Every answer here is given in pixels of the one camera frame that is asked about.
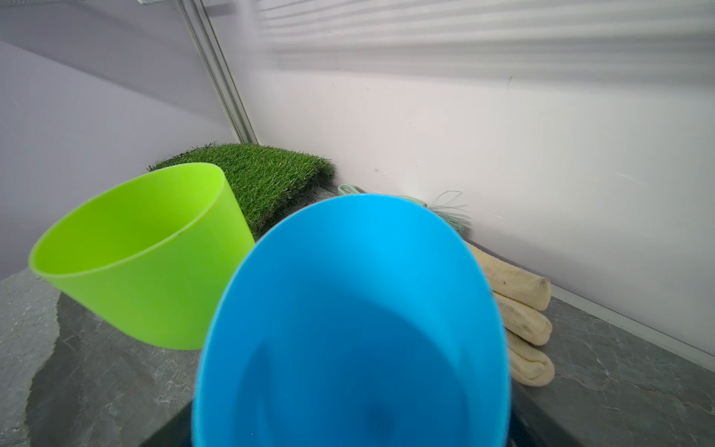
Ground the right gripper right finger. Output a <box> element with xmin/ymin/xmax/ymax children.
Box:
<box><xmin>508</xmin><ymin>381</ymin><xmax>581</xmax><ymax>447</ymax></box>

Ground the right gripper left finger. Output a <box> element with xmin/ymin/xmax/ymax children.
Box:
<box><xmin>141</xmin><ymin>402</ymin><xmax>193</xmax><ymax>447</ymax></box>

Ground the blue plastic wine glass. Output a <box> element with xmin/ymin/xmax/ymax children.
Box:
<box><xmin>192</xmin><ymin>194</ymin><xmax>510</xmax><ymax>446</ymax></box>

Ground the green plastic wine glass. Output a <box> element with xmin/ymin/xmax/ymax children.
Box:
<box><xmin>28</xmin><ymin>163</ymin><xmax>254</xmax><ymax>350</ymax></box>

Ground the beige cloth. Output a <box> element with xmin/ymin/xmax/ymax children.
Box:
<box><xmin>467</xmin><ymin>243</ymin><xmax>555</xmax><ymax>387</ymax></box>

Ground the green artificial grass mat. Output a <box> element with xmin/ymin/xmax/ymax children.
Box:
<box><xmin>148</xmin><ymin>143</ymin><xmax>336</xmax><ymax>240</ymax></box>

